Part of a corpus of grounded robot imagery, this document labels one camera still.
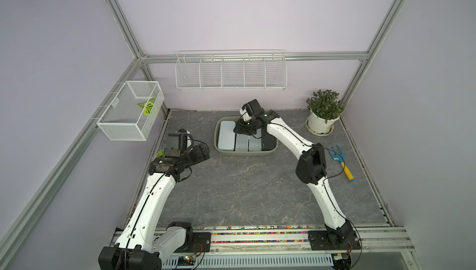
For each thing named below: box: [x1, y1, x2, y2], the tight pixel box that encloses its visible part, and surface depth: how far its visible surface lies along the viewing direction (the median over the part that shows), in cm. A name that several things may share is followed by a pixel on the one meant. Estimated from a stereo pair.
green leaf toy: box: [137, 97, 156, 116], surface depth 83 cm
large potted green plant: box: [304, 89, 345, 137], surface depth 101 cm
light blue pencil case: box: [217, 120, 237, 152], surface depth 103 cm
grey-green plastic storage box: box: [213, 115, 279, 155], surface depth 101 cm
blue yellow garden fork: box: [326, 144, 356, 183], surface depth 101 cm
